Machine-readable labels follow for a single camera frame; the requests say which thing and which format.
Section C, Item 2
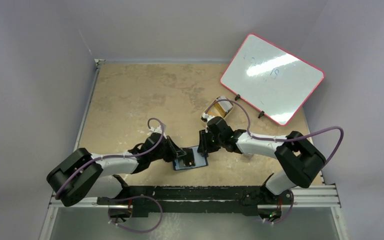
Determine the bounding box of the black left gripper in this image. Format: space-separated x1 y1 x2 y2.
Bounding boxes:
149 135 186 163

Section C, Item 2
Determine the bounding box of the navy blue leather card holder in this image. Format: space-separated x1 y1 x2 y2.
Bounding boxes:
173 146 209 171

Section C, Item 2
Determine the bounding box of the beige oval plastic tray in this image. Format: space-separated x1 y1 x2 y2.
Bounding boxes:
200 95 234 126

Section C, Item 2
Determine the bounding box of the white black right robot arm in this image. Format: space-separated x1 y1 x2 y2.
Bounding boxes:
197 116 327 204

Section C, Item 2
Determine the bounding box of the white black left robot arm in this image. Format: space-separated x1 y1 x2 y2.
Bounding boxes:
46 133 190 207

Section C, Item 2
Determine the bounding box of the stack of credit cards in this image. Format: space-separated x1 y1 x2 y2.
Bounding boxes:
203 101 234 118

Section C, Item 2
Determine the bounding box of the black whiteboard stand clip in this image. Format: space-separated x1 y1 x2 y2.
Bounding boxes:
258 111 265 119
234 94 241 101

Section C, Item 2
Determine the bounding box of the red framed whiteboard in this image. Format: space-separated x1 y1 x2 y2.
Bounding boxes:
220 33 325 126

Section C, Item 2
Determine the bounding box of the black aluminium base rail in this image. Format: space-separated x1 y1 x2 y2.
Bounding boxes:
49 174 342 219

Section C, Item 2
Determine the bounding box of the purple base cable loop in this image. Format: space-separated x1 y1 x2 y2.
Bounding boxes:
107 194 164 234

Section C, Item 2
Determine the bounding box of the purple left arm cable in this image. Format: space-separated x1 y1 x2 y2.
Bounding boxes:
54 117 167 201

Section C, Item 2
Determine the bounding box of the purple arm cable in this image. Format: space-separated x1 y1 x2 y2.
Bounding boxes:
202 98 345 167
54 117 167 201

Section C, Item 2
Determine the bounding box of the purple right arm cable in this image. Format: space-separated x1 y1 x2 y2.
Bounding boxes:
202 98 345 167

